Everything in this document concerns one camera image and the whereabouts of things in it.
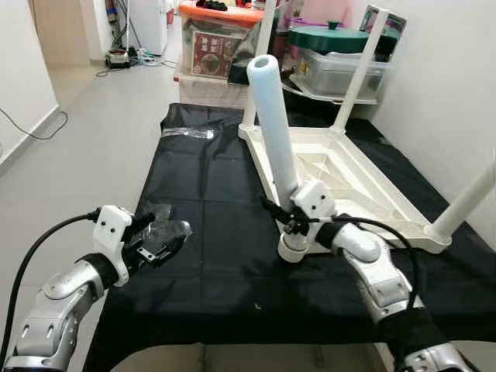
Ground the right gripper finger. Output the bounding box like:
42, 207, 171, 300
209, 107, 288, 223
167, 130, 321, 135
260, 198, 291, 226

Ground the white plastic tabletop panel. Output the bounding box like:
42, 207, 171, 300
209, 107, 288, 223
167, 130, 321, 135
239, 124, 452, 255

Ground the black table cloth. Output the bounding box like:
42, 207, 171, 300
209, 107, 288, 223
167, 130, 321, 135
81, 102, 496, 372

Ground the crumpled clear tape strip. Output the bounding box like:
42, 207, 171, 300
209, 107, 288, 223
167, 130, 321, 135
161, 126, 218, 140

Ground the black wok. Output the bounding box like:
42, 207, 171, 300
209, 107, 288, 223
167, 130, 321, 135
279, 74, 357, 117

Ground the beige cloth covered bench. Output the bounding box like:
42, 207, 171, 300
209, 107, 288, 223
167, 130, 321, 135
174, 74, 257, 105

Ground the clear plastic container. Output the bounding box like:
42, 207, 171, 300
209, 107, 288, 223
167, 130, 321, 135
291, 50, 392, 105

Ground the black bag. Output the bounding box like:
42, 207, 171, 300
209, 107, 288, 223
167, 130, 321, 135
248, 0, 299, 71

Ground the orange lid storage box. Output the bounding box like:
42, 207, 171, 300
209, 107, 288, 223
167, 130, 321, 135
177, 0, 268, 82

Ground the green pot lid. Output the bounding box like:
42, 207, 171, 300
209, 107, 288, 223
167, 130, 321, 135
288, 22, 388, 55

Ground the white tall appliance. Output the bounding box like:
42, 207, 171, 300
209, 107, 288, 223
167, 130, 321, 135
128, 0, 175, 55

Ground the pink storage box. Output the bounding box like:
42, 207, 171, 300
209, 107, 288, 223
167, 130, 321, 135
298, 0, 365, 24

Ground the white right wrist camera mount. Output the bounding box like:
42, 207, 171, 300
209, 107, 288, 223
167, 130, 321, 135
291, 180, 338, 253

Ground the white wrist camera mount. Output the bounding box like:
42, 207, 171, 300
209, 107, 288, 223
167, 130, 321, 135
93, 205, 134, 288
291, 180, 338, 253

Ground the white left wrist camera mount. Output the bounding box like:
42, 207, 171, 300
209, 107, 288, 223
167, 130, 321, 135
93, 205, 134, 288

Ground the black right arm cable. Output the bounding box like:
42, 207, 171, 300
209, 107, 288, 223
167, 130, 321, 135
306, 215, 423, 372

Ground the thin black loose cable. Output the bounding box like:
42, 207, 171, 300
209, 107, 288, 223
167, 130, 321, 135
0, 107, 69, 142

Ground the white cable bundle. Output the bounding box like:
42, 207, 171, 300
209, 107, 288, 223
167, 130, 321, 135
132, 46, 179, 71

